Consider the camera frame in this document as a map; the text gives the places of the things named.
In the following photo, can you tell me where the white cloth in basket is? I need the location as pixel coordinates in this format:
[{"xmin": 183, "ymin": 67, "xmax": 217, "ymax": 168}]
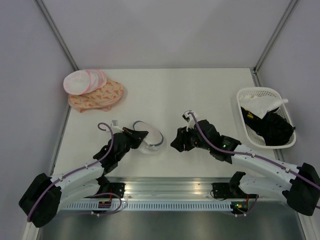
[{"xmin": 239, "ymin": 95, "xmax": 289, "ymax": 119}]

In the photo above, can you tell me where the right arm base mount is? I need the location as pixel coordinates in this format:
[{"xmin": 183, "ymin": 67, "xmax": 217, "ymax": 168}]
[{"xmin": 210, "ymin": 182, "xmax": 237, "ymax": 201}]

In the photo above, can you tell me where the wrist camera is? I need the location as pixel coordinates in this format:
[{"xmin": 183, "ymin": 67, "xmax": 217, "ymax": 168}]
[
  {"xmin": 182, "ymin": 110, "xmax": 199, "ymax": 128},
  {"xmin": 111, "ymin": 120, "xmax": 119, "ymax": 127}
]

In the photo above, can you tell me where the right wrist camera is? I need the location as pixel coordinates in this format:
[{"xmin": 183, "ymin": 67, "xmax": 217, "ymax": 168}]
[{"xmin": 182, "ymin": 110, "xmax": 199, "ymax": 128}]

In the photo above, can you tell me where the aluminium rail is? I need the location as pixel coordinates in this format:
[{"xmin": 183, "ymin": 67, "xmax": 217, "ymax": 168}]
[{"xmin": 108, "ymin": 176, "xmax": 230, "ymax": 201}]

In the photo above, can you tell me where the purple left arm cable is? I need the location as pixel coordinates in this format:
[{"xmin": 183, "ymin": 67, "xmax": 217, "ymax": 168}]
[{"xmin": 26, "ymin": 121, "xmax": 126, "ymax": 223}]

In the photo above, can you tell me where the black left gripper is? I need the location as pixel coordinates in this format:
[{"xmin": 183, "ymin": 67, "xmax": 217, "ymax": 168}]
[{"xmin": 116, "ymin": 127, "xmax": 149, "ymax": 161}]

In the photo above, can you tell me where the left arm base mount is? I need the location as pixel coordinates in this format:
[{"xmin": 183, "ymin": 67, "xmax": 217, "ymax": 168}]
[{"xmin": 97, "ymin": 182, "xmax": 126, "ymax": 198}]

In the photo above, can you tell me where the orange floral laundry bag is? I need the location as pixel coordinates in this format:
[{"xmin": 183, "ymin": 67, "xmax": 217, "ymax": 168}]
[{"xmin": 68, "ymin": 79, "xmax": 125, "ymax": 113}]

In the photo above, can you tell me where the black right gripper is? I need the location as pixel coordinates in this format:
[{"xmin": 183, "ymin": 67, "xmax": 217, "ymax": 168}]
[{"xmin": 170, "ymin": 122, "xmax": 212, "ymax": 152}]

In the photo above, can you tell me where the right aluminium frame post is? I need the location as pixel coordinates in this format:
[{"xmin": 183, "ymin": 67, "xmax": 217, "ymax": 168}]
[{"xmin": 252, "ymin": 0, "xmax": 300, "ymax": 75}]

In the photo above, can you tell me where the left aluminium frame post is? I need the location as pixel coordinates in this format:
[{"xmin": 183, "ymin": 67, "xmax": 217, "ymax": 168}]
[{"xmin": 33, "ymin": 0, "xmax": 79, "ymax": 71}]

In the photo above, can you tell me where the white mesh laundry bag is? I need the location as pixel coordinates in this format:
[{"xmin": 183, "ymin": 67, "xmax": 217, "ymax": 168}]
[{"xmin": 132, "ymin": 120, "xmax": 164, "ymax": 154}]

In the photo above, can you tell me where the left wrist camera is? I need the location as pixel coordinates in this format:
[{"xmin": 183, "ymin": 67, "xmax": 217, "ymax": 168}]
[{"xmin": 111, "ymin": 120, "xmax": 119, "ymax": 127}]

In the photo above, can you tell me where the aluminium frame post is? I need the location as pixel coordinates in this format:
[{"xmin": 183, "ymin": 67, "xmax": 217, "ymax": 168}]
[
  {"xmin": 252, "ymin": 0, "xmax": 300, "ymax": 75},
  {"xmin": 33, "ymin": 0, "xmax": 79, "ymax": 71}
]

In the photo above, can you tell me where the pink-rimmed white mesh bag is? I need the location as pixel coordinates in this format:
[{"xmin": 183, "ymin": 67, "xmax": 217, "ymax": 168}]
[{"xmin": 63, "ymin": 69, "xmax": 107, "ymax": 96}]

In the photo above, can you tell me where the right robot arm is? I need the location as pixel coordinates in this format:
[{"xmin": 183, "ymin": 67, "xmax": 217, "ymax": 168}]
[{"xmin": 170, "ymin": 120, "xmax": 320, "ymax": 216}]

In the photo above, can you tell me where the black garment in basket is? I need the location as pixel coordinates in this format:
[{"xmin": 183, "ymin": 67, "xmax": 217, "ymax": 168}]
[{"xmin": 241, "ymin": 107, "xmax": 296, "ymax": 146}]

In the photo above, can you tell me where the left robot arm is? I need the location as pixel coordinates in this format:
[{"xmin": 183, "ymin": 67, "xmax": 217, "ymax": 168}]
[{"xmin": 18, "ymin": 127, "xmax": 149, "ymax": 228}]

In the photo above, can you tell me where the white slotted cable duct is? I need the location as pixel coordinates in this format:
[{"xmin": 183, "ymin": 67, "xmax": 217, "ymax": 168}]
[{"xmin": 63, "ymin": 200, "xmax": 232, "ymax": 212}]

